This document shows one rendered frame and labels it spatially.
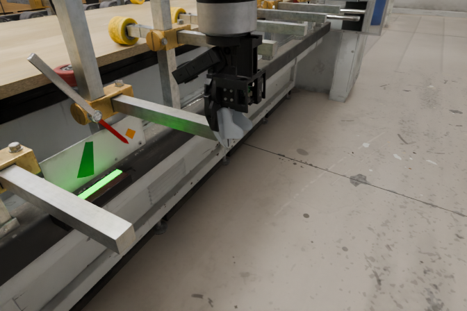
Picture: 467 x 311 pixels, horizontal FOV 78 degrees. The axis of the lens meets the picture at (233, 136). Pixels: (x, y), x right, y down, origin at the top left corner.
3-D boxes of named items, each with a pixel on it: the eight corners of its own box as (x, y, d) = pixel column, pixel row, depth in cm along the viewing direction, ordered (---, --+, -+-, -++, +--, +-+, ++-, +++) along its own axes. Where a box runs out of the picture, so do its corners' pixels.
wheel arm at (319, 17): (326, 21, 109) (327, 11, 107) (324, 23, 106) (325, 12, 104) (212, 12, 129) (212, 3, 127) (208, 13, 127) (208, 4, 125)
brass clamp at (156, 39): (193, 41, 85) (192, 23, 83) (163, 53, 75) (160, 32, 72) (176, 39, 88) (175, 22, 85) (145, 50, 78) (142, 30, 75)
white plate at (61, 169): (146, 144, 79) (140, 110, 73) (56, 203, 59) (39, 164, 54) (144, 143, 79) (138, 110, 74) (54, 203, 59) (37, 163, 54)
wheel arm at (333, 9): (340, 12, 127) (340, 5, 126) (338, 14, 125) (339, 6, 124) (263, 7, 142) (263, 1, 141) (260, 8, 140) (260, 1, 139)
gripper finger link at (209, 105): (213, 135, 51) (210, 87, 46) (206, 133, 51) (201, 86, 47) (227, 124, 54) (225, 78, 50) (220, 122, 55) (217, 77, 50)
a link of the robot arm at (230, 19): (183, 3, 42) (219, -4, 49) (187, 37, 44) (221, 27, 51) (238, 3, 38) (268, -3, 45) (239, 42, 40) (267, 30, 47)
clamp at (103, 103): (135, 104, 72) (132, 85, 69) (89, 128, 62) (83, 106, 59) (119, 100, 74) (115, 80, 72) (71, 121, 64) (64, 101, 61)
